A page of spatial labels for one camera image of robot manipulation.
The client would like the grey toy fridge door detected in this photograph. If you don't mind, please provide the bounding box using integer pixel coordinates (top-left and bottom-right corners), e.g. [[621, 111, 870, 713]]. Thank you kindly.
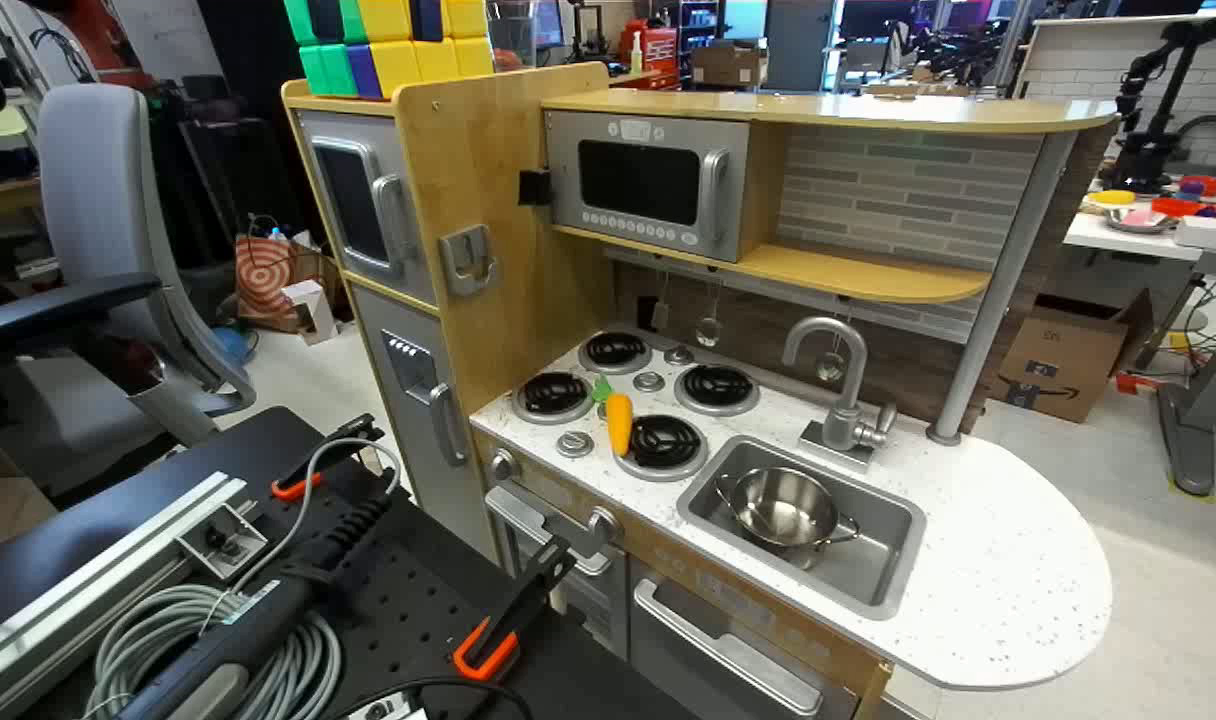
[[300, 111, 433, 299]]

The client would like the orange carrot plush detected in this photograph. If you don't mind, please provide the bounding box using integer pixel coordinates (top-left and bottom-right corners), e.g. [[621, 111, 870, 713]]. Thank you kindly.
[[598, 378, 632, 458]]

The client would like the back right black burner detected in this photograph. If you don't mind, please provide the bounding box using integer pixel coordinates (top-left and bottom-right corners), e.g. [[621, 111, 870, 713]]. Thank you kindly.
[[678, 364, 762, 415]]

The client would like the grey toy sink basin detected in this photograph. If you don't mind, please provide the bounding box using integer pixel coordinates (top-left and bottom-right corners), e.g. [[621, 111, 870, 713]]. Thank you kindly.
[[682, 440, 929, 620]]

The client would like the colourful foam blocks stack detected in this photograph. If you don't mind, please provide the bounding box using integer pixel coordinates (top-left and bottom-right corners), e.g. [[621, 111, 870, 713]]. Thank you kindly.
[[281, 0, 492, 101]]

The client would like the silver toy faucet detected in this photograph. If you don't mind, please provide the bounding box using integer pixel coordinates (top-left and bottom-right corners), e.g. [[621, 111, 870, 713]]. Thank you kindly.
[[783, 315, 897, 458]]

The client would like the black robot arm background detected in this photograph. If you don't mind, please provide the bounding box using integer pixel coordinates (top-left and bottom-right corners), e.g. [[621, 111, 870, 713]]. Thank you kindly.
[[1101, 16, 1216, 194]]

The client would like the orange black clamp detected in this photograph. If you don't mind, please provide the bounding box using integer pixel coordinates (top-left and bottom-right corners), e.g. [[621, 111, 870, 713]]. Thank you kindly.
[[453, 540, 577, 686]]

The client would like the silver stove knob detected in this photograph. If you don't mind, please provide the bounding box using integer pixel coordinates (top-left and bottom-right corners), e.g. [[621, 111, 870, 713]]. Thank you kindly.
[[556, 433, 598, 459]]

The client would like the grey toy oven door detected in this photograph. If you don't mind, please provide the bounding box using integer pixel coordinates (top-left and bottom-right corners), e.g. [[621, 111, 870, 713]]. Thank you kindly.
[[486, 480, 632, 658]]

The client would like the grey coiled cable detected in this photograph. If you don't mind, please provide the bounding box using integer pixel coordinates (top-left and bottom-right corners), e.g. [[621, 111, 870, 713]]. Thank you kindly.
[[79, 581, 347, 720]]

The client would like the front right black burner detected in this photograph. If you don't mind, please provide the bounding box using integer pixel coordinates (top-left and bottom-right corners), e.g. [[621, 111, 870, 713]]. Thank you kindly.
[[621, 415, 710, 480]]

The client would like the aluminium rail on table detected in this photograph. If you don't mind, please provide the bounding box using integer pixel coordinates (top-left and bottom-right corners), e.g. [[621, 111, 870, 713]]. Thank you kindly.
[[0, 471, 243, 720]]

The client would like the cardboard box on floor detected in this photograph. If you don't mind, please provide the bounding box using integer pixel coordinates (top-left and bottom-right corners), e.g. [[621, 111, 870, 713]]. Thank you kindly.
[[992, 292, 1153, 425]]

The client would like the grey office chair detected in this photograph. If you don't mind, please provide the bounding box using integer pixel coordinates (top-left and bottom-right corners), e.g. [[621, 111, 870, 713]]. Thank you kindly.
[[0, 83, 256, 444]]

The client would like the steel pot in sink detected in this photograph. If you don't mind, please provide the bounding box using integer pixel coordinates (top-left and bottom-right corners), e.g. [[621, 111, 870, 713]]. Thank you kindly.
[[718, 467, 859, 554]]

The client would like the back left black burner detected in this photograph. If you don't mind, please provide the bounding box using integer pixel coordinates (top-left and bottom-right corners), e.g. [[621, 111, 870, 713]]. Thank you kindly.
[[579, 330, 652, 378]]

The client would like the black burner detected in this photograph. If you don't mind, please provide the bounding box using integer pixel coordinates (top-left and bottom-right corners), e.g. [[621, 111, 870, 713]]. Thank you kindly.
[[621, 415, 710, 480], [514, 372, 594, 425], [579, 330, 652, 378], [678, 364, 762, 415]]

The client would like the front left black burner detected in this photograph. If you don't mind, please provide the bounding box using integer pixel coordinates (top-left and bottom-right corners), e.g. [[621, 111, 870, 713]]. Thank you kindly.
[[514, 372, 594, 425]]

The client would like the small silver centre knob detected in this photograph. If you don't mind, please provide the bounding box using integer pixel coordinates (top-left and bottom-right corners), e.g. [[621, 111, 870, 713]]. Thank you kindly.
[[632, 372, 664, 392]]

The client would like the wooden toy kitchen unit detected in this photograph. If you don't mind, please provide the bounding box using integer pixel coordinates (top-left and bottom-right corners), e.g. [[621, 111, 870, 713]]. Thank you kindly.
[[281, 66, 1116, 694]]

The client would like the grey toy microwave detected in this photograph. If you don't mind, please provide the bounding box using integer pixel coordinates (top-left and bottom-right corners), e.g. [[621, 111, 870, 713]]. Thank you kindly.
[[545, 111, 748, 262]]

